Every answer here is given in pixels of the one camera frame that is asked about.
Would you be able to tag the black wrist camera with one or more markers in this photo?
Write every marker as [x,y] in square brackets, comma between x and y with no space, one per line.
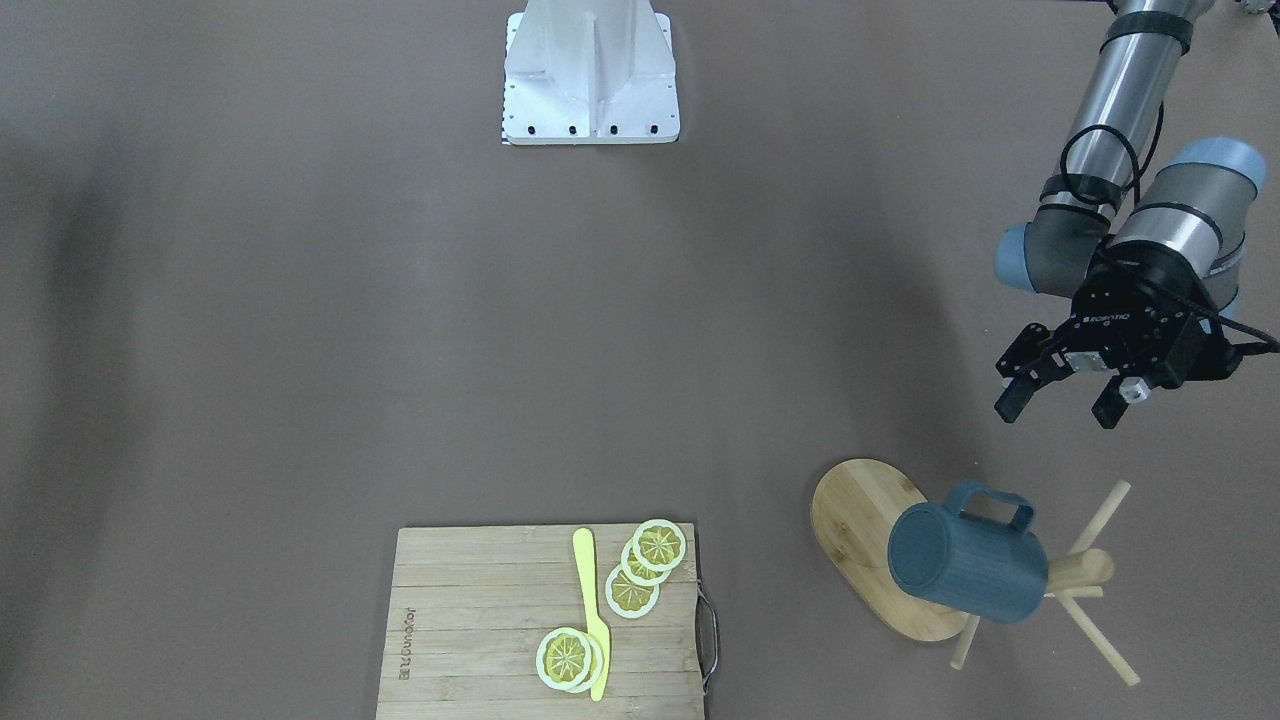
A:
[1218,358]

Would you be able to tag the wooden cup storage rack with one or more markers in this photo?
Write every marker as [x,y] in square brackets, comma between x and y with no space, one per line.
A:
[853,509]

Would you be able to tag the yellow lemon slice toy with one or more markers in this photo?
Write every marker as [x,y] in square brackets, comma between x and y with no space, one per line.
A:
[569,660]

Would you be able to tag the wooden cutting board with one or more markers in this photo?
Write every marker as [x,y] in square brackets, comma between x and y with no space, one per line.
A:
[469,606]

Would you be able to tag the dark blue mug yellow inside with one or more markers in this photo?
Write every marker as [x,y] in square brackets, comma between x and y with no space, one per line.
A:
[974,552]

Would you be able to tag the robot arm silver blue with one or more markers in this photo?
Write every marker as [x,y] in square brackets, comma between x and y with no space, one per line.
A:
[1100,198]

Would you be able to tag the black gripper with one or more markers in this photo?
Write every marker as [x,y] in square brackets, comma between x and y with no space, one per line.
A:
[1120,303]

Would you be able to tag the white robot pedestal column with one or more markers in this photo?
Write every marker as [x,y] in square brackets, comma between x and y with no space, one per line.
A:
[589,73]

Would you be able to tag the yellow toy knife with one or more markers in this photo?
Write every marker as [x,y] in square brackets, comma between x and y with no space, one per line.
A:
[584,555]

